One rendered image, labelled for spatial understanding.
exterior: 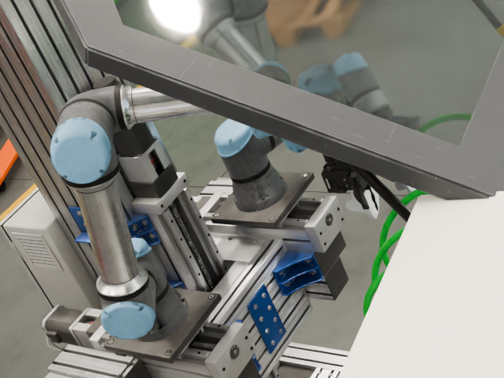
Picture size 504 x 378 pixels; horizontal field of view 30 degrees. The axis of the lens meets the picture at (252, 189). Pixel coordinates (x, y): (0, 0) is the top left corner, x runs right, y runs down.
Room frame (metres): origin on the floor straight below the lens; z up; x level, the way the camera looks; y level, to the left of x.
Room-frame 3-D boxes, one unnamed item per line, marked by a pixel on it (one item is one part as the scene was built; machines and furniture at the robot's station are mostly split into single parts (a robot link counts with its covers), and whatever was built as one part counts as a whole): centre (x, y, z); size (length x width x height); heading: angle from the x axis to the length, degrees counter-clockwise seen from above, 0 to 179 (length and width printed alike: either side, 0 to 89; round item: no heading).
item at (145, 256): (1.89, 0.33, 1.20); 0.13 x 0.12 x 0.14; 170
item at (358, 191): (1.64, -0.20, 1.31); 0.05 x 0.02 x 0.09; 142
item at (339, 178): (1.67, -0.20, 1.37); 0.09 x 0.08 x 0.12; 52
